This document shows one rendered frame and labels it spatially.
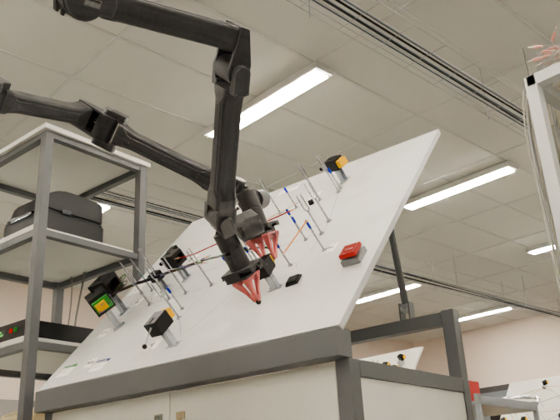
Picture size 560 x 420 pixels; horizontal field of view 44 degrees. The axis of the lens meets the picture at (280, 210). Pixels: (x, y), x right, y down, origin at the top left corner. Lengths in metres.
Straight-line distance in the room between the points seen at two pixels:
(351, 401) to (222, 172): 0.60
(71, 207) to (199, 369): 1.17
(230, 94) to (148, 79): 3.58
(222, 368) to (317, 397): 0.28
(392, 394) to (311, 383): 0.21
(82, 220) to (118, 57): 2.29
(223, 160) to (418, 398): 0.77
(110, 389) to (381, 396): 0.82
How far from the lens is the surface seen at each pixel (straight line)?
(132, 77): 5.17
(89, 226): 2.85
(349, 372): 1.60
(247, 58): 1.60
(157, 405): 2.02
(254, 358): 1.72
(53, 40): 4.88
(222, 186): 1.70
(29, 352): 2.50
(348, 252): 1.80
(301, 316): 1.72
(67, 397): 2.29
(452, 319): 2.12
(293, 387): 1.69
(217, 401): 1.85
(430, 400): 1.90
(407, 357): 6.41
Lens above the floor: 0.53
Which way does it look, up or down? 22 degrees up
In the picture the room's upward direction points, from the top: 3 degrees counter-clockwise
